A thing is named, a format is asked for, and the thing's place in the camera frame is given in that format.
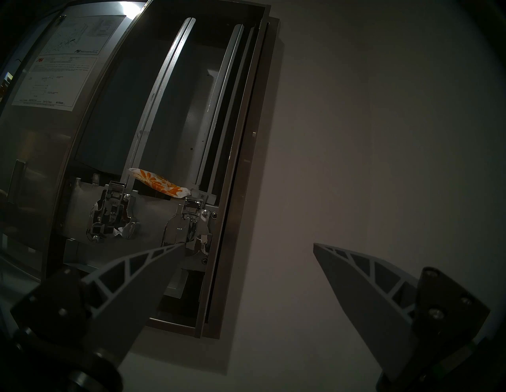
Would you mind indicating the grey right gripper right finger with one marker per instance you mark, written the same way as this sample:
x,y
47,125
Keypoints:
x,y
375,312

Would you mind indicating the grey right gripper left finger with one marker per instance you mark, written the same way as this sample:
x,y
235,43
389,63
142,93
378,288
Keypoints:
x,y
118,312

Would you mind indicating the stainless steel dispenser cabinet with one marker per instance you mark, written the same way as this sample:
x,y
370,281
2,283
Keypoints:
x,y
237,158

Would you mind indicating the chrome pad dispensing mechanism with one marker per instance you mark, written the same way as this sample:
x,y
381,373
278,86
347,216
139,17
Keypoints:
x,y
112,213

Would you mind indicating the orange white pad packet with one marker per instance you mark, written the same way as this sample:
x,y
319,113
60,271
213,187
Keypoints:
x,y
158,182

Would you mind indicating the white instruction sheet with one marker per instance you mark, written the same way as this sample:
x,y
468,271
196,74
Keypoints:
x,y
59,67

